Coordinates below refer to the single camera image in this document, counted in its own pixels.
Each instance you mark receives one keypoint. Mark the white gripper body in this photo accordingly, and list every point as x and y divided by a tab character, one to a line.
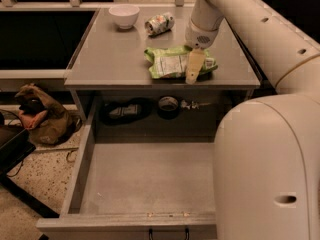
199	37

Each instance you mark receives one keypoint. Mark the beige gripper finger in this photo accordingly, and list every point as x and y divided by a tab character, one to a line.
195	62

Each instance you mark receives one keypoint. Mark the green rice chip bag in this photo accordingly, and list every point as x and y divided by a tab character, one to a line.
172	62

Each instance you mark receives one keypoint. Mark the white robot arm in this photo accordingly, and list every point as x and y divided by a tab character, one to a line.
266	153

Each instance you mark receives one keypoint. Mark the grey cabinet with top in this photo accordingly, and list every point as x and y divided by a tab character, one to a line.
111	67

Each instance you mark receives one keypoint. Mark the open grey top drawer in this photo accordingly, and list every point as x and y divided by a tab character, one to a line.
120	190

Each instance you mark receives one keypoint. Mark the brown canvas bag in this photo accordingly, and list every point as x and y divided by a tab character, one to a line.
52	126

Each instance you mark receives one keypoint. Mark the crushed soda can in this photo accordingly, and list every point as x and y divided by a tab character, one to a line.
159	24

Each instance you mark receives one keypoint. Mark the crumpled foil wrapper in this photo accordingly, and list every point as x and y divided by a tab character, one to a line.
189	105

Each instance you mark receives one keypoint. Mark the black tape roll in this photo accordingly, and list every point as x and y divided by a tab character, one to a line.
168	107

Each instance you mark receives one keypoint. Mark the white ceramic bowl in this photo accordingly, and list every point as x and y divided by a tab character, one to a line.
124	15

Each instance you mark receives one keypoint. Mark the black pouch with label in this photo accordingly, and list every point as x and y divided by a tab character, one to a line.
119	113

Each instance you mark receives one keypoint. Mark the black drawer handle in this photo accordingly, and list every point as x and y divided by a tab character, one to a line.
168	234

